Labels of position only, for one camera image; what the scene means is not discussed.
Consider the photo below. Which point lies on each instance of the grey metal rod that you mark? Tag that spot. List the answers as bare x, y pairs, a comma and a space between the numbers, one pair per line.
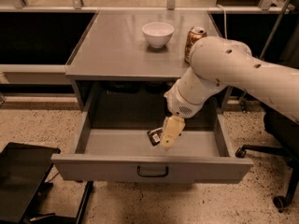
264, 4

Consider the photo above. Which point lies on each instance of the grey cabinet counter unit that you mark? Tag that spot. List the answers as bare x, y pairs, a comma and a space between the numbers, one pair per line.
115, 49

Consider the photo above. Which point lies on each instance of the black rxbar chocolate wrapper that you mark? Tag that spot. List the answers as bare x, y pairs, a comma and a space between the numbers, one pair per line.
155, 136

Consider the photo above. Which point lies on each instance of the grey open top drawer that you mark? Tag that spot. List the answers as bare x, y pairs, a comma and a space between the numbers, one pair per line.
202, 154

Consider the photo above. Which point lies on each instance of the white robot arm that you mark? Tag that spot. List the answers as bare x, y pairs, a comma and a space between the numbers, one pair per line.
216, 63

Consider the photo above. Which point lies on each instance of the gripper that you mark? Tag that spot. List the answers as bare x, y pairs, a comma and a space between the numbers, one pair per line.
177, 104

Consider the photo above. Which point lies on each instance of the black drawer handle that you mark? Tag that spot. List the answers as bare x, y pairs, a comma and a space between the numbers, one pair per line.
152, 173

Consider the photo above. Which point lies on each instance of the crushed orange soda can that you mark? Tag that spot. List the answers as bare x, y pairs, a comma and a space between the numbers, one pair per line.
195, 33

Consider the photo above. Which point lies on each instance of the white ceramic bowl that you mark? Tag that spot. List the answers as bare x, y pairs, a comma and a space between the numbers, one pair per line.
157, 34

